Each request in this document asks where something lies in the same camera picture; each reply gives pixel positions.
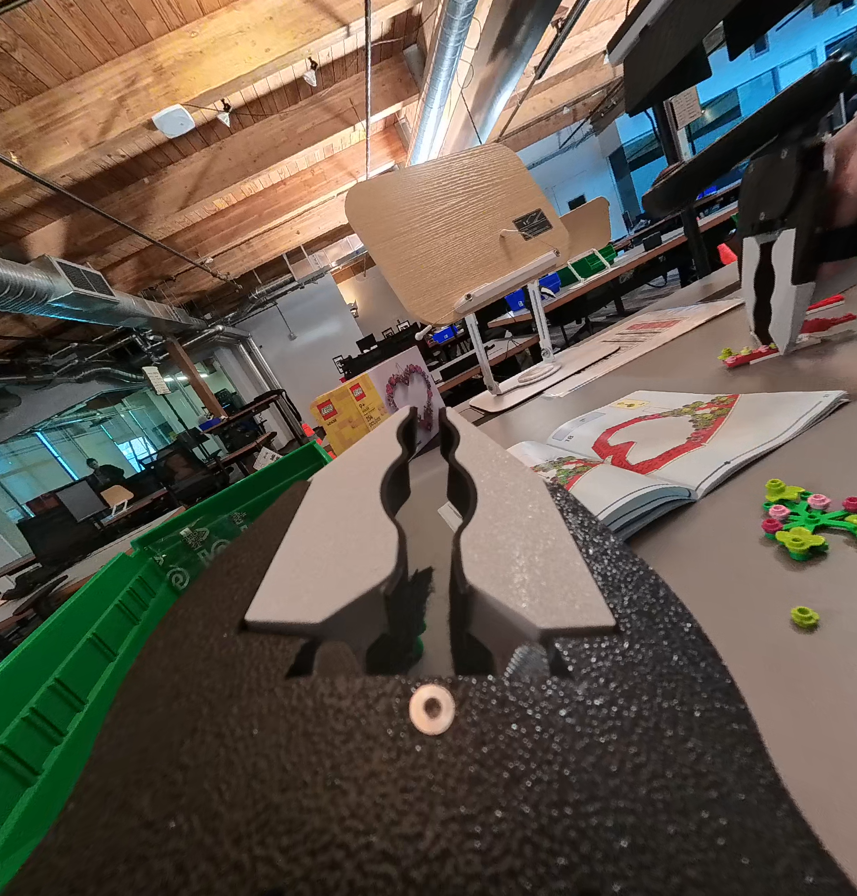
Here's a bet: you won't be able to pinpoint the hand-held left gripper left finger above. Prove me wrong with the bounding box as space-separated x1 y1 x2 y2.
244 406 429 676

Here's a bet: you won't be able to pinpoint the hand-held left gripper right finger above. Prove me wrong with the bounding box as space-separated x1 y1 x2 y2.
439 406 618 676

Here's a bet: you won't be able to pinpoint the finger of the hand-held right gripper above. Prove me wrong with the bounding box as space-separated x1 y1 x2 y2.
740 234 778 345
767 226 819 356

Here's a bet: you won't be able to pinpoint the red lego heart frame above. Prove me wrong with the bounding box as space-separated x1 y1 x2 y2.
799 294 857 349

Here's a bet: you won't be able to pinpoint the red lego strip lime flowers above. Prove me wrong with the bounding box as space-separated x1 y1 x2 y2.
717 342 780 370

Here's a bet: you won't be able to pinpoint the yellow lego set box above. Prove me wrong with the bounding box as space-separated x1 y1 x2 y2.
311 363 446 459

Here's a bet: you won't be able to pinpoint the open lego instruction booklet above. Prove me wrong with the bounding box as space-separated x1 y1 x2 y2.
509 391 850 541

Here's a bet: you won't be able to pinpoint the green lego leaf flower cluster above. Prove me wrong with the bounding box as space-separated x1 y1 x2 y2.
760 478 857 562

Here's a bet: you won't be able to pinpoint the person's right hand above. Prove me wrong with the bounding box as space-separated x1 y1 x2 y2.
823 105 857 232

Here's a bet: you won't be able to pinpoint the black standing desk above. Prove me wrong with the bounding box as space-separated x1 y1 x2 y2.
641 59 856 282

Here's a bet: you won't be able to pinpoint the flat packet with red label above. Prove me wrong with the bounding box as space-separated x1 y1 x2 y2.
546 297 746 398

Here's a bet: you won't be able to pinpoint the long wooden work table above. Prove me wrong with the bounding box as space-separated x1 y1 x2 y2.
488 203 744 330

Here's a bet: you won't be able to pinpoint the black computer monitor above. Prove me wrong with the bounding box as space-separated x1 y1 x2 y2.
55 479 109 524

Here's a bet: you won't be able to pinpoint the green plastic bin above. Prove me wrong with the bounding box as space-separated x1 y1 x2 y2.
0 441 331 896

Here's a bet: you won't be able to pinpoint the silver ceiling air duct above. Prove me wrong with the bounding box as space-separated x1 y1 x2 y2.
406 0 564 167

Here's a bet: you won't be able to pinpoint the silver duct with vent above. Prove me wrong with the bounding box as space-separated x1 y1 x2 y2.
0 252 256 338

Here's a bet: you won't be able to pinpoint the hanging ceiling cable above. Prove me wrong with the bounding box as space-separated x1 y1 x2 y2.
364 0 373 180

